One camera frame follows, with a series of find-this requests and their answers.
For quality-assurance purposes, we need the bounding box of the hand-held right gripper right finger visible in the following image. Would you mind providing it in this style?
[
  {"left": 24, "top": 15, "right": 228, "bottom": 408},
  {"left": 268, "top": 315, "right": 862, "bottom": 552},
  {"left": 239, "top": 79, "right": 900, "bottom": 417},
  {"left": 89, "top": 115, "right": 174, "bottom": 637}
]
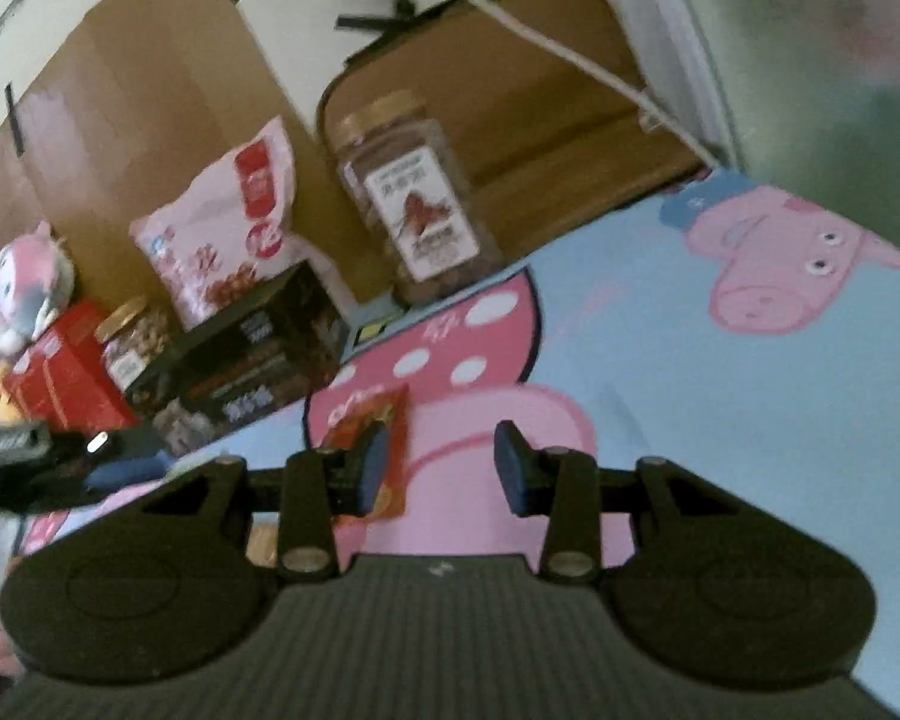
[{"left": 493, "top": 420, "right": 766, "bottom": 582}]

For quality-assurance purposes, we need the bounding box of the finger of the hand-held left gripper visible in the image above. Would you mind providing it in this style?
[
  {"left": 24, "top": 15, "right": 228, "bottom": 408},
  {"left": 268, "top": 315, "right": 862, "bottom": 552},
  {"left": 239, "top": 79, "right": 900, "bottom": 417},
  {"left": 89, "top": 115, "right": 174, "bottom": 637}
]
[{"left": 49, "top": 424, "right": 173, "bottom": 512}]

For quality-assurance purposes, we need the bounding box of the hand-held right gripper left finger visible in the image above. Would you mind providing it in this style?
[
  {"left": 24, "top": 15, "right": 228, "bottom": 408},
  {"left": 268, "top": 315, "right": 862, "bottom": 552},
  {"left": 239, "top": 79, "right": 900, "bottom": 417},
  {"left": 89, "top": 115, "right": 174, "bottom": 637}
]
[{"left": 120, "top": 416, "right": 395, "bottom": 582}]

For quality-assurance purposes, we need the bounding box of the red snack packet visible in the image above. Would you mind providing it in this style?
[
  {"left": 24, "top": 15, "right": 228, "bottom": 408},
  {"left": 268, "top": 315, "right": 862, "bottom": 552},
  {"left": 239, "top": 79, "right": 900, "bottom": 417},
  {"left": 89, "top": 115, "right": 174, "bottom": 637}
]
[{"left": 319, "top": 384, "right": 413, "bottom": 522}]

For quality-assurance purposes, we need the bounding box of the clear packet of white squares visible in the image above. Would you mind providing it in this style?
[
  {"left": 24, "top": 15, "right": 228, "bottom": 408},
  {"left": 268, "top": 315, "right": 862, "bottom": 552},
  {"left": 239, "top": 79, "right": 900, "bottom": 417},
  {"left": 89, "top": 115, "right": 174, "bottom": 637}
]
[{"left": 150, "top": 397, "right": 226, "bottom": 455}]

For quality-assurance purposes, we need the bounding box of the yellow plush toy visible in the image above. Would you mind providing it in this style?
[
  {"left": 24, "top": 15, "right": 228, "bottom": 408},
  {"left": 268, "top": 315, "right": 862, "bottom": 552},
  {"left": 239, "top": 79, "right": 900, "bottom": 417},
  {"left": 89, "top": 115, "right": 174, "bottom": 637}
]
[{"left": 0, "top": 360, "right": 27, "bottom": 421}]

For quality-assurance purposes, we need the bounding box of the red gift box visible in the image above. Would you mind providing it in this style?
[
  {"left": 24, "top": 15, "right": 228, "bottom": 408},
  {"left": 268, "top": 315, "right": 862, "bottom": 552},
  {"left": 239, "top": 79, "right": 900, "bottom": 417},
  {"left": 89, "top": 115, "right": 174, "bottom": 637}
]
[{"left": 4, "top": 298, "right": 140, "bottom": 432}]

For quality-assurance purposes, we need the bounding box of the small gold lid jar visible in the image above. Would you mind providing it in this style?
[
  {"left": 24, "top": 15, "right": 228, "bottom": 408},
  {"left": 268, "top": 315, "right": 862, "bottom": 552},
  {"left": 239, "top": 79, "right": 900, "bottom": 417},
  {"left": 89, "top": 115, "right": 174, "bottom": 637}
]
[{"left": 94, "top": 296, "right": 173, "bottom": 391}]

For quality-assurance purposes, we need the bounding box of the small yellow black packet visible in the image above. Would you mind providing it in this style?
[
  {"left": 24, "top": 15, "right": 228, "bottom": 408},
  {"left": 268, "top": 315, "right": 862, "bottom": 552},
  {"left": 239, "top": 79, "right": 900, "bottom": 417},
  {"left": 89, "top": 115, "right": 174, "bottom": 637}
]
[{"left": 349, "top": 311, "right": 406, "bottom": 350}]

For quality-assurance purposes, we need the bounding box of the black snack box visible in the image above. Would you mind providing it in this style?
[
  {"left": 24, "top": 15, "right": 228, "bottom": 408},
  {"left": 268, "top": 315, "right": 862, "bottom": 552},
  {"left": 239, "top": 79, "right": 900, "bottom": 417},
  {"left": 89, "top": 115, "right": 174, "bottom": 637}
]
[{"left": 124, "top": 259, "right": 352, "bottom": 436}]

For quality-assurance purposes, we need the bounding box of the pink grey plush toy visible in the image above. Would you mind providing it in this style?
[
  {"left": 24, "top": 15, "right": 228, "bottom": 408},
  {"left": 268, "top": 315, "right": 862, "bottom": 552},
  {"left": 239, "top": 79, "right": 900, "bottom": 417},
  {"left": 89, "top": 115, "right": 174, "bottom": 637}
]
[{"left": 0, "top": 221, "right": 76, "bottom": 365}]

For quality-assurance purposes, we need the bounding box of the pig printed blanket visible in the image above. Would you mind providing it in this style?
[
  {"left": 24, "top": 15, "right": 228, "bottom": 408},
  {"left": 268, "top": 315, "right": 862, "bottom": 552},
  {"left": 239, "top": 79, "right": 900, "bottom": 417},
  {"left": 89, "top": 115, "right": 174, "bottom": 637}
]
[{"left": 0, "top": 169, "right": 900, "bottom": 713}]

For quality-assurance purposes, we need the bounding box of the large plastic nut jar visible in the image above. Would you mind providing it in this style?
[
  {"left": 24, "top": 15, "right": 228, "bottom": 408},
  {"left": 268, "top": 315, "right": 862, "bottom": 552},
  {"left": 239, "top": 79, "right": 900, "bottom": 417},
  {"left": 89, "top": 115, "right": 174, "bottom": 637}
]
[{"left": 326, "top": 90, "right": 503, "bottom": 307}]

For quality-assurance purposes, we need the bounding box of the pink snack bag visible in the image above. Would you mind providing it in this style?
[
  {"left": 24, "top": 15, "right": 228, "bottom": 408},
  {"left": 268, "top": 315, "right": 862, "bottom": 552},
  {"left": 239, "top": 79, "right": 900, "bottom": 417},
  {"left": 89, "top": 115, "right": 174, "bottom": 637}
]
[{"left": 129, "top": 116, "right": 346, "bottom": 331}]

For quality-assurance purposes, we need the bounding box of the brown folding table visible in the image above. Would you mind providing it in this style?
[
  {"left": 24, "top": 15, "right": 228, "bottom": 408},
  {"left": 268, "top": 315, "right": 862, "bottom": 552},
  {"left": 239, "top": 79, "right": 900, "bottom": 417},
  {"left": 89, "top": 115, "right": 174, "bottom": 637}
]
[{"left": 316, "top": 0, "right": 721, "bottom": 301}]

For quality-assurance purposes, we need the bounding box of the brown cardboard sheet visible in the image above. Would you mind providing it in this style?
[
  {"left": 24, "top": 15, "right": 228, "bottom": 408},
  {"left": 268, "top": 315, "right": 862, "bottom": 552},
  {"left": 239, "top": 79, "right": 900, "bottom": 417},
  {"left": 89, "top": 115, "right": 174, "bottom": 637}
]
[{"left": 0, "top": 0, "right": 391, "bottom": 331}]

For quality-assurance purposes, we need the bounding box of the frosted glass door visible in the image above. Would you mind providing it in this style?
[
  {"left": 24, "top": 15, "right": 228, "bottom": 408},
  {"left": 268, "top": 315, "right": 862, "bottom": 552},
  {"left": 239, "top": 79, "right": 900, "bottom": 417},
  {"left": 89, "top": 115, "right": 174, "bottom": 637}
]
[{"left": 660, "top": 0, "right": 900, "bottom": 263}]

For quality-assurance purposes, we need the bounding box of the white cable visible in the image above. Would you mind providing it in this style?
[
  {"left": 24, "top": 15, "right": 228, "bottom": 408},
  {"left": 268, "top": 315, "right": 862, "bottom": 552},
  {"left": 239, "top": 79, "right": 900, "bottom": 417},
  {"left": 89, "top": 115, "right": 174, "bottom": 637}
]
[{"left": 465, "top": 0, "right": 721, "bottom": 166}]

